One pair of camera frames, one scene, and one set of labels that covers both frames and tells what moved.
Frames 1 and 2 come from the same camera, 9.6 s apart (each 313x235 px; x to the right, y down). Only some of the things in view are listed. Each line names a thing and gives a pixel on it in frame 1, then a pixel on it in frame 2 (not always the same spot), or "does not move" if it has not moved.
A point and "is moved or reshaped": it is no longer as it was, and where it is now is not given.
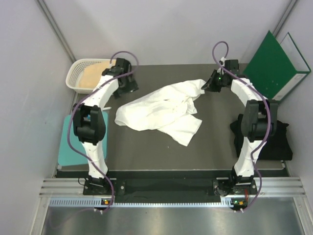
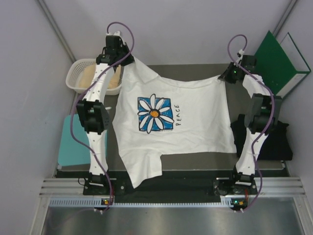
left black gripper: [132, 87] -> [129, 60]
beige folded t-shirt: [91, 74] does not move
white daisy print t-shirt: [169, 109] is moved or reshaped
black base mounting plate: [168, 187] does not move
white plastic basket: [74, 69] does not move
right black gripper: [211, 85] -> [225, 77]
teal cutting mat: [67, 156] does not move
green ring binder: [277, 67] does not move
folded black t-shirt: [278, 147] does not move
